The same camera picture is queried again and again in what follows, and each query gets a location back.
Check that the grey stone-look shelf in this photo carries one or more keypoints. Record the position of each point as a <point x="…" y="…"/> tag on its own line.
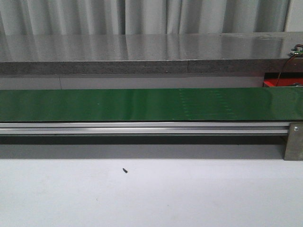
<point x="149" y="54"/>

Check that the green conveyor belt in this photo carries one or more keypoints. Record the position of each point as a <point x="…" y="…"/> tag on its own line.
<point x="173" y="104"/>

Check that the red bin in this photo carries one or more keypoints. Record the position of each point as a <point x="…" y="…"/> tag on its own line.
<point x="283" y="80"/>

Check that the small green circuit board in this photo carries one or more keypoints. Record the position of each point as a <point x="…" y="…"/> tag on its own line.
<point x="296" y="51"/>

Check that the grey curtain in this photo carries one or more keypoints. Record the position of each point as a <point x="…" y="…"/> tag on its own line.
<point x="128" y="17"/>

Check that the aluminium conveyor rail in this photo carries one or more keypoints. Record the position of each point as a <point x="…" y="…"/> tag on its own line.
<point x="72" y="128"/>

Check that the metal conveyor bracket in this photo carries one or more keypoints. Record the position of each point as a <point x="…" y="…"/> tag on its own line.
<point x="294" y="146"/>

